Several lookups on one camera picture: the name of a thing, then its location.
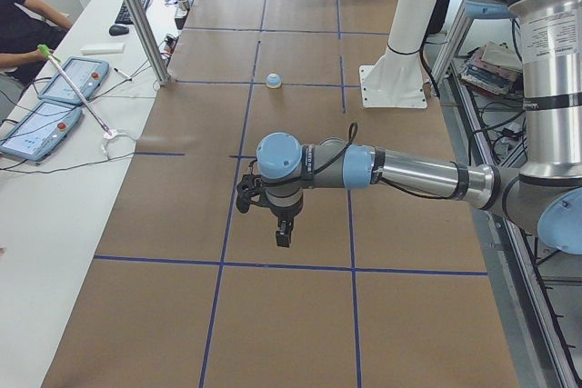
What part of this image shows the black camera cable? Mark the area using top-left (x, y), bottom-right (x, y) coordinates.
top-left (247, 122), bottom-right (456, 201)

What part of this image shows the white camera pillar with base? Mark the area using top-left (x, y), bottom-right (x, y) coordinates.
top-left (359, 0), bottom-right (437, 109)

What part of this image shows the aluminium frame post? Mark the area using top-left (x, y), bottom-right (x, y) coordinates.
top-left (124, 0), bottom-right (170, 86)

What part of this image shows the black white marker pen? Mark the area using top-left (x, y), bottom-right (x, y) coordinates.
top-left (114, 67), bottom-right (133, 82)

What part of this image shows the white foam block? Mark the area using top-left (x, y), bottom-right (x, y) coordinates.
top-left (80, 43), bottom-right (125, 55)

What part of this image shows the stack of books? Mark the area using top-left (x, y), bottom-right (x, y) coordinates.
top-left (460, 42), bottom-right (523, 96)

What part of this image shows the lower blue teach pendant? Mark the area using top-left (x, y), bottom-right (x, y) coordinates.
top-left (1, 101), bottom-right (83, 162)

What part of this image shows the upper blue teach pendant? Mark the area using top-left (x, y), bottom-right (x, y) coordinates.
top-left (38, 56), bottom-right (110, 105)

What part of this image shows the blue teach pendant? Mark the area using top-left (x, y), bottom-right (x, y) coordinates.
top-left (1, 101), bottom-right (83, 162)
top-left (38, 56), bottom-right (110, 105)

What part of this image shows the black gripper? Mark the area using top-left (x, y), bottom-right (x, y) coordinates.
top-left (269, 199), bottom-right (304, 247)

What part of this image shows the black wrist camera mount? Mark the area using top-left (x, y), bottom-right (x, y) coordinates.
top-left (236, 174), bottom-right (269, 214)

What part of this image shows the long metal grabber stick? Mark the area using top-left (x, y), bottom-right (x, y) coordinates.
top-left (37, 45), bottom-right (137, 160)

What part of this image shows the black computer mouse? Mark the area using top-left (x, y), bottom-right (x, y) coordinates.
top-left (108, 24), bottom-right (129, 36)

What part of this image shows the seated person in black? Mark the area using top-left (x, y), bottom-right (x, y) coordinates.
top-left (1, 0), bottom-right (73, 85)

